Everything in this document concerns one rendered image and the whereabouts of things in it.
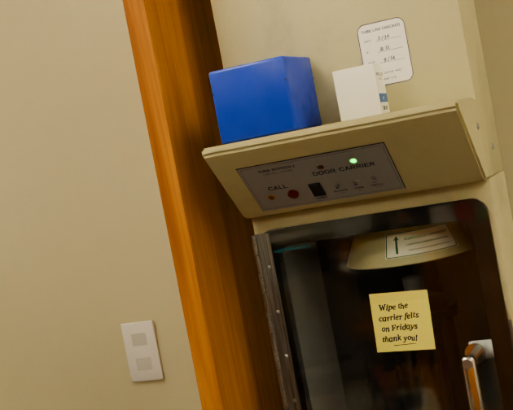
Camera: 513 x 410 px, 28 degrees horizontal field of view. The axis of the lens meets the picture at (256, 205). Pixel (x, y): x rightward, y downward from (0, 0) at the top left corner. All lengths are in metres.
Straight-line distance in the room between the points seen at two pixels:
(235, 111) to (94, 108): 0.75
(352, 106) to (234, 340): 0.37
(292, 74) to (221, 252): 0.28
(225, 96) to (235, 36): 0.14
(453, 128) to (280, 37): 0.28
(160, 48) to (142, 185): 0.63
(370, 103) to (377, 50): 0.10
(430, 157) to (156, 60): 0.37
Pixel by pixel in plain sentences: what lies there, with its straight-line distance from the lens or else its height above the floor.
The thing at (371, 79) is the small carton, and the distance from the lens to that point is 1.21.
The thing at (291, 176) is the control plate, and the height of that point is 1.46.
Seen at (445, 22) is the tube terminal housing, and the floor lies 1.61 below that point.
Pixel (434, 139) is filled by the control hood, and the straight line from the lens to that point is 1.19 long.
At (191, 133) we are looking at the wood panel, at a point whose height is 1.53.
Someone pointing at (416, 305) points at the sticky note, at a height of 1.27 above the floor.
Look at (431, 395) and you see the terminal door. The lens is 1.33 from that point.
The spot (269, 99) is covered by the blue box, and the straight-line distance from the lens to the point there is 1.22.
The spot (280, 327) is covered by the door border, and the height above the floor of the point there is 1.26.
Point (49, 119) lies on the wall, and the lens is 2.02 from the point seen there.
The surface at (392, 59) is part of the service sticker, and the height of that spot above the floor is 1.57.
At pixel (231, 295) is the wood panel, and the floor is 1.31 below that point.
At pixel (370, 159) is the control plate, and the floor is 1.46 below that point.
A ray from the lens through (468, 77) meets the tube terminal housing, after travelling 1.27.
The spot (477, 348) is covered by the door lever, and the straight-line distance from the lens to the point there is 1.29.
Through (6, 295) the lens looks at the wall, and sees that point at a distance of 2.13.
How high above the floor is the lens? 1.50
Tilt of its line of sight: 3 degrees down
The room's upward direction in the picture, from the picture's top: 11 degrees counter-clockwise
